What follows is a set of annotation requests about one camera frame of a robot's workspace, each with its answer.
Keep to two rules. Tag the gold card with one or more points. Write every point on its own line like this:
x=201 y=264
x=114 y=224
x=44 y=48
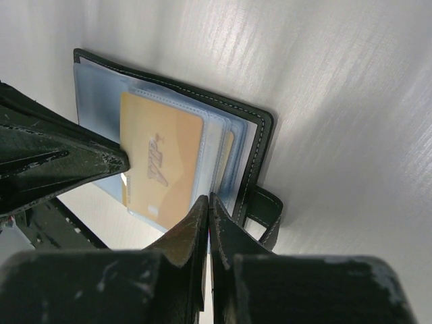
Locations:
x=162 y=144

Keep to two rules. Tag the black leather card holder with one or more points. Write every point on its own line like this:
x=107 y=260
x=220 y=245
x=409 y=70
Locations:
x=234 y=142

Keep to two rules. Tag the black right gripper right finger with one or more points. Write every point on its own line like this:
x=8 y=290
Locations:
x=254 y=285

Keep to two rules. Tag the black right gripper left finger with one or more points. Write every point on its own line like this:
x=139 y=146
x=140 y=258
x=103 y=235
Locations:
x=162 y=283

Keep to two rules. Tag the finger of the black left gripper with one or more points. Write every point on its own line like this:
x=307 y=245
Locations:
x=44 y=154

